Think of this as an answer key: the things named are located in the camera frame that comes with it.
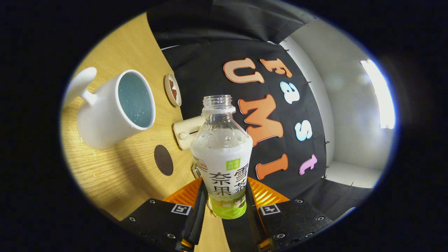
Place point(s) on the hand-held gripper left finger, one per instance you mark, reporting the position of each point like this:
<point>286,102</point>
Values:
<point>197,217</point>

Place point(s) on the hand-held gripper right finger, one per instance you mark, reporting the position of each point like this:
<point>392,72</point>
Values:
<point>254,227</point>

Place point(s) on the clear juice bottle green label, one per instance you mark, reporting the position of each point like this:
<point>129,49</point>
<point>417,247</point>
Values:
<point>224,164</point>

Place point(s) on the dark brown round coaster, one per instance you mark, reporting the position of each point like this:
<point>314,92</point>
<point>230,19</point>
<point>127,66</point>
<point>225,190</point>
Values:
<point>163,160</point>

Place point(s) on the white cup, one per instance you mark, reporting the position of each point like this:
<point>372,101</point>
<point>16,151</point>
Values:
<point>105,115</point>

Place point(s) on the wooden table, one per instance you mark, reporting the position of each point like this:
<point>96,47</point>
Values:
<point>122,175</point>

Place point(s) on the white toaster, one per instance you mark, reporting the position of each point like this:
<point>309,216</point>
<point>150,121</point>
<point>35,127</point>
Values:
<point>185,131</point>

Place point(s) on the red brown snack piece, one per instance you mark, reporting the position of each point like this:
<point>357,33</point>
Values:
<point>174,94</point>
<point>171,84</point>

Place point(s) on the small white plate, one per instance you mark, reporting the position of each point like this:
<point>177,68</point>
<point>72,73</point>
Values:
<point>167,89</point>

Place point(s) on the black backdrop cloth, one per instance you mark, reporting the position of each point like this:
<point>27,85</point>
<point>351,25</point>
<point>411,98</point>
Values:
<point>203,70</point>

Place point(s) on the large ceiling light panel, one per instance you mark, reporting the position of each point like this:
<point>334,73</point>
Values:
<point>381,94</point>

